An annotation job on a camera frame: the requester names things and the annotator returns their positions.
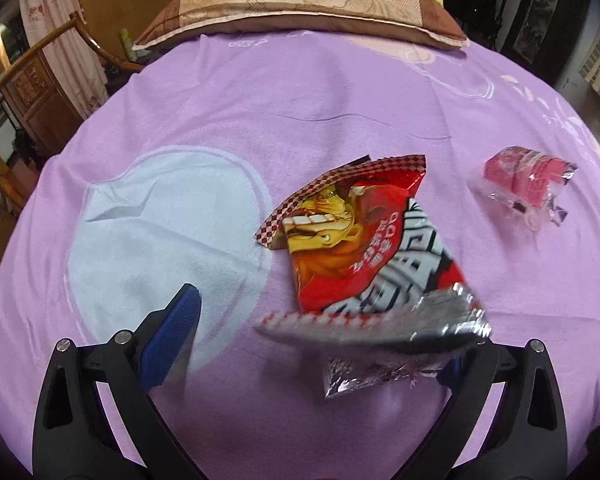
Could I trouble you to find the pink plastic wrapper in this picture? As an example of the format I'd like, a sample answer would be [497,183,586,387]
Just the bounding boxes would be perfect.
[467,145,579,232]

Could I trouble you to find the purple blanket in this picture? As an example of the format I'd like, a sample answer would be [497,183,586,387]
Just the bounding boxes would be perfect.
[0,29,600,480]

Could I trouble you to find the hanging wall scroll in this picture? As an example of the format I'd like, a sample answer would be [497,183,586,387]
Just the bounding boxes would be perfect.
[509,0,567,67]

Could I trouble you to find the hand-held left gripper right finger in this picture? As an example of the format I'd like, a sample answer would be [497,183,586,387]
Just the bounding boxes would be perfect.
[436,338,568,480]

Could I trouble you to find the red snack packet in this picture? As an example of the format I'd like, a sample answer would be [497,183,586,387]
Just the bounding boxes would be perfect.
[253,153,494,357]

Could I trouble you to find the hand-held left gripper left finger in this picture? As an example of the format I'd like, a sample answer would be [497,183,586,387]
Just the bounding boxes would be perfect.
[32,283,203,480]

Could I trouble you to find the silver foil wrapper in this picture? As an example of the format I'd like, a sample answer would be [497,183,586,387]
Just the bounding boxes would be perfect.
[322,352,432,400]

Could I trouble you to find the pink floral curtain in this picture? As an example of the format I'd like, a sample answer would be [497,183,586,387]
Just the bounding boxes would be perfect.
[18,0,109,122]

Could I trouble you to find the wooden armchair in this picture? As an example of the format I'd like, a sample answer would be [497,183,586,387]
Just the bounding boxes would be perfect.
[0,15,146,213]

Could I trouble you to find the brown floral pillow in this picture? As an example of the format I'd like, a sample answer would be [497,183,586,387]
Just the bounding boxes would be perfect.
[131,0,469,52]

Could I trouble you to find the green bottle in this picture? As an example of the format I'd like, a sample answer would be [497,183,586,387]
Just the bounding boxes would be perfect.
[119,28,137,62]

